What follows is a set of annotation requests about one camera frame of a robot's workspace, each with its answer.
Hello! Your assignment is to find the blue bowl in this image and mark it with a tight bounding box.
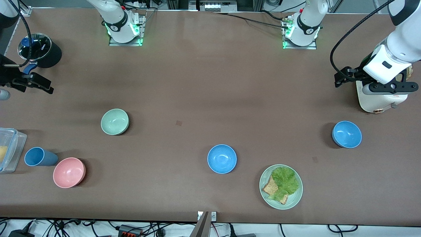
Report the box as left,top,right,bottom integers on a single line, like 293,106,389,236
332,120,362,149
207,144,237,174

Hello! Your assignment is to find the light green bowl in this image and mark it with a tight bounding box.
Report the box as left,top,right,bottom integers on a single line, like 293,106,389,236
101,108,130,136

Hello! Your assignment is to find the pink bowl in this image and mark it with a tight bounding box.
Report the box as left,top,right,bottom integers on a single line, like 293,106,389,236
53,157,87,189

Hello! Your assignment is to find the glass lid with blue knob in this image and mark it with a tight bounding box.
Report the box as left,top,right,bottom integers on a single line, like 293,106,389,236
17,33,53,62

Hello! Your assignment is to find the cream toaster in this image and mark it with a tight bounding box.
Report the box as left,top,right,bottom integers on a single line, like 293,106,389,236
356,64,409,114

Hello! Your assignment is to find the clear plastic container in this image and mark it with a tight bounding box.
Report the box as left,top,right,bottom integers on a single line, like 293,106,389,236
0,128,27,174

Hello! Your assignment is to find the blue cup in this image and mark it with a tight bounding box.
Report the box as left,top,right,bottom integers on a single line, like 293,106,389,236
24,147,59,167

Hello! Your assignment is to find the green lettuce leaf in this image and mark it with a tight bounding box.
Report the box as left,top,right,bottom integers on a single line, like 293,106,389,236
268,167,300,201

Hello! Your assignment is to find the light green plate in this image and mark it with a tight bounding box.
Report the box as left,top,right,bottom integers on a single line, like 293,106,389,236
259,164,303,210

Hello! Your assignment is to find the brown toast slice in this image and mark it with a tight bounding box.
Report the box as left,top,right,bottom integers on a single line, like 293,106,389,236
262,176,290,205

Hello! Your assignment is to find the black power adapter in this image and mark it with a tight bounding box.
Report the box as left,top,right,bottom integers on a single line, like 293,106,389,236
8,229,35,237

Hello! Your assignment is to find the white terminal block device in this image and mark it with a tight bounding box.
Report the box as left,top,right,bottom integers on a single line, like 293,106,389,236
198,0,238,13

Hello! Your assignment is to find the black orange power device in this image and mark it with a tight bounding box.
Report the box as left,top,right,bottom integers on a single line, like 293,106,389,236
118,224,144,237

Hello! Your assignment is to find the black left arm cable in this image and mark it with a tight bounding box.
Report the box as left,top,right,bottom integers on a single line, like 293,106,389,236
330,0,396,79

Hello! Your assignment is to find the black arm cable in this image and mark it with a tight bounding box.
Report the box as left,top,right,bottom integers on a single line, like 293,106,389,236
8,0,32,67
330,0,396,79

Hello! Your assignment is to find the black pot with blue handle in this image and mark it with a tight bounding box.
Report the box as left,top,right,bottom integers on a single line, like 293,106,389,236
17,33,62,75

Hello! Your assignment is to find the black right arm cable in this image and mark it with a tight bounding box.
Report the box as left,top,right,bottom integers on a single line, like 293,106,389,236
8,0,32,67

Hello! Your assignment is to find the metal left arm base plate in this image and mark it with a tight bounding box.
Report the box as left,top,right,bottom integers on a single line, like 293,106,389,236
282,16,318,50

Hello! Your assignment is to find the thin black table cable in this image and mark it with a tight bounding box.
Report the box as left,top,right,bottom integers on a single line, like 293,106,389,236
260,10,289,21

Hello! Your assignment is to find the black braided table cable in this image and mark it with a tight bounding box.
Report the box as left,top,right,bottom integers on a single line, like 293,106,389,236
213,13,290,30

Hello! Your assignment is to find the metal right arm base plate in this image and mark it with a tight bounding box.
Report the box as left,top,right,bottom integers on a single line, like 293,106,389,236
109,14,146,47

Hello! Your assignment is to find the black looped floor cable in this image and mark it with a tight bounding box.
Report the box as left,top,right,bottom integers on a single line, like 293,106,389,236
327,224,359,233

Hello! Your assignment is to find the small metal bracket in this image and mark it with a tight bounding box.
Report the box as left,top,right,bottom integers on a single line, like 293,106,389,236
197,211,217,221

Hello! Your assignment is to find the camera stand pole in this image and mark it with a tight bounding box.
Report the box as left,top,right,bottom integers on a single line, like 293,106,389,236
189,211,211,237

